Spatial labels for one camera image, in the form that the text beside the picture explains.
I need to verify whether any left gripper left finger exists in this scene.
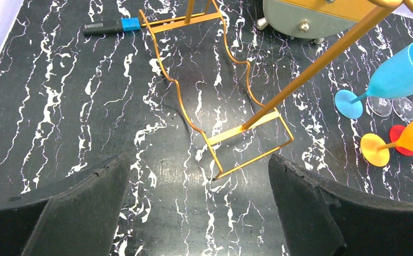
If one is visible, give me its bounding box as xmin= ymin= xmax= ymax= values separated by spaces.
xmin=0 ymin=153 xmax=130 ymax=255

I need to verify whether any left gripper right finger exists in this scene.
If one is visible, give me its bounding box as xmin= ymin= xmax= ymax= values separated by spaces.
xmin=268 ymin=154 xmax=413 ymax=255

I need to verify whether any red wine glass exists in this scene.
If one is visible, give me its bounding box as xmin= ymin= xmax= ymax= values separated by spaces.
xmin=390 ymin=124 xmax=413 ymax=157

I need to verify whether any yellow wine glass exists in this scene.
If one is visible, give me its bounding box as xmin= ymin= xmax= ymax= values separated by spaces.
xmin=360 ymin=121 xmax=413 ymax=167

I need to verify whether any clear wine glass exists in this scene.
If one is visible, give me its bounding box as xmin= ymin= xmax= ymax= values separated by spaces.
xmin=392 ymin=97 xmax=413 ymax=122

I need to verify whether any light blue wine glass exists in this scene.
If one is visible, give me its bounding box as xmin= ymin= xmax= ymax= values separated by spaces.
xmin=334 ymin=43 xmax=413 ymax=119

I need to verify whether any gold wire wine glass rack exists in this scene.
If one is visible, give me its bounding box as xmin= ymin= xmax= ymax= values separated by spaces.
xmin=142 ymin=1 xmax=413 ymax=184

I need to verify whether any clear champagne flute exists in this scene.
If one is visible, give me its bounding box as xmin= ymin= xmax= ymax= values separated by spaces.
xmin=367 ymin=97 xmax=392 ymax=117

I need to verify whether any white cylindrical container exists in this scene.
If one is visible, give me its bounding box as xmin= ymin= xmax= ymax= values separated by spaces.
xmin=256 ymin=0 xmax=392 ymax=44

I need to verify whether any black marker with blue cap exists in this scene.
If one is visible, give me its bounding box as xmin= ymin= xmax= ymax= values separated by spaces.
xmin=82 ymin=18 xmax=141 ymax=36

